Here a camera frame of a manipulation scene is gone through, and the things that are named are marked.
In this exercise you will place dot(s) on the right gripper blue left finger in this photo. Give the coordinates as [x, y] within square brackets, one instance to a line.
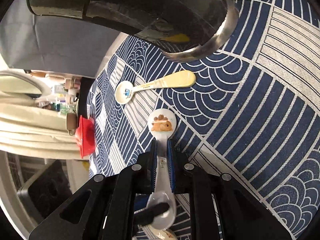
[153, 164]

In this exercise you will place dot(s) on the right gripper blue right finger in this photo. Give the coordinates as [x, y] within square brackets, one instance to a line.
[171, 164]

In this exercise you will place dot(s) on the white spoon with hedgehog print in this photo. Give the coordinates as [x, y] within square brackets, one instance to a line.
[162, 124]

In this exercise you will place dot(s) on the white spoon with blue print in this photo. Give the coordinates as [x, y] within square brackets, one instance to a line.
[125, 90]

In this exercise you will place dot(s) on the cluttered kitchen shelf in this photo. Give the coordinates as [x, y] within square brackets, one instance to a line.
[64, 97]

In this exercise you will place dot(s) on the red plastic basket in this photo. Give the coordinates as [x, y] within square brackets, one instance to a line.
[85, 136]

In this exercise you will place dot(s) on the white spoon with brown print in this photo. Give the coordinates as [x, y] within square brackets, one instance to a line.
[164, 234]

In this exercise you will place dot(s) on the blue white patterned tablecloth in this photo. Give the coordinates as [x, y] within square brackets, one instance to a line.
[253, 111]

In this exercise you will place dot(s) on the black cylindrical utensil holder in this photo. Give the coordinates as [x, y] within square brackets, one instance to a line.
[184, 30]

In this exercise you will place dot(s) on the grey fabric backdrop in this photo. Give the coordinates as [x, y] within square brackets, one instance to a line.
[53, 44]

